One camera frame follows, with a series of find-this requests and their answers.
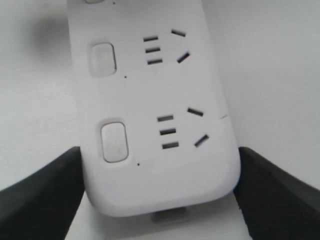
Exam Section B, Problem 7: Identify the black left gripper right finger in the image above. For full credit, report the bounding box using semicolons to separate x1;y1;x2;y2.
233;147;320;240

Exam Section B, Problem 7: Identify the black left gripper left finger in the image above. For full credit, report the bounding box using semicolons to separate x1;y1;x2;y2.
0;146;85;240

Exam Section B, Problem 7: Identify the white five-outlet power strip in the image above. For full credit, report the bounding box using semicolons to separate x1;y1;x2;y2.
66;0;241;217

